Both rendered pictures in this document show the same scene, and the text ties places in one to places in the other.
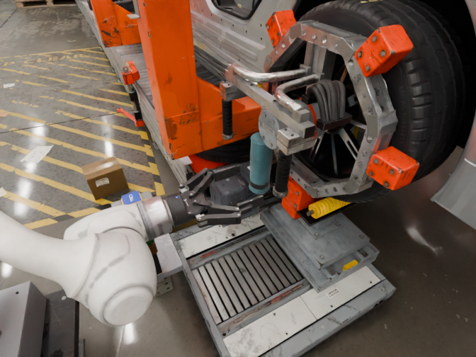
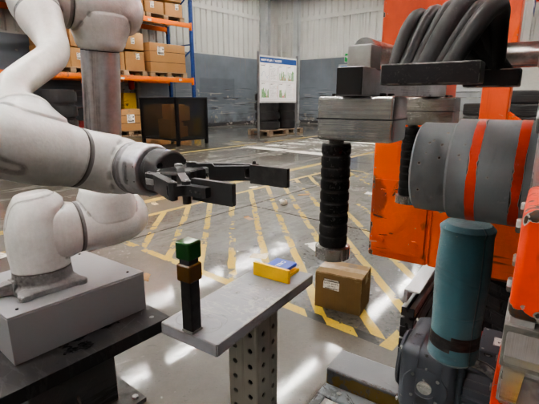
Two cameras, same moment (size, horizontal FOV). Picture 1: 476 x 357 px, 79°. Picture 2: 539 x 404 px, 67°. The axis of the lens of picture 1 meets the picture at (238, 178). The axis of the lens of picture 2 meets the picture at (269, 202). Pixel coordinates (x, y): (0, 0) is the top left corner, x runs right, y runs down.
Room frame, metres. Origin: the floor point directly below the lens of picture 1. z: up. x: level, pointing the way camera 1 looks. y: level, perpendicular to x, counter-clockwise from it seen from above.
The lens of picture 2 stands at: (0.29, -0.52, 0.95)
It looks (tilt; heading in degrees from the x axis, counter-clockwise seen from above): 14 degrees down; 62
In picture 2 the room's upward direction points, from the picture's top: straight up
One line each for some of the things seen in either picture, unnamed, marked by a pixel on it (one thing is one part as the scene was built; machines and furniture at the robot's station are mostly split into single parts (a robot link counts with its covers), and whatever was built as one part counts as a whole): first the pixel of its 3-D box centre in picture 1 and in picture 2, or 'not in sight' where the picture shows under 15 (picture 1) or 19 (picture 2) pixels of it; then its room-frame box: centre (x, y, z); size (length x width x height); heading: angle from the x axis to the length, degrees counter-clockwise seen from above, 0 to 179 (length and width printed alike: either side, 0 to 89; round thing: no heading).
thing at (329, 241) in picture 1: (321, 208); not in sight; (0.94, -0.40, 0.32); 0.40 x 0.30 x 0.28; 28
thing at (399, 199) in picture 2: (227, 117); (409, 163); (0.90, 0.04, 0.83); 0.04 x 0.04 x 0.16
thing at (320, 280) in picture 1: (314, 233); not in sight; (0.94, -0.40, 0.13); 0.50 x 0.36 x 0.10; 28
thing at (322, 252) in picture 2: (282, 171); (334, 197); (0.60, -0.12, 0.83); 0.04 x 0.04 x 0.16
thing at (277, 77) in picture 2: not in sight; (278, 97); (5.25, 8.23, 0.98); 1.50 x 0.50 x 1.95; 22
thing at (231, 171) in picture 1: (226, 173); (269, 175); (0.59, 0.03, 0.83); 0.07 x 0.01 x 0.03; 118
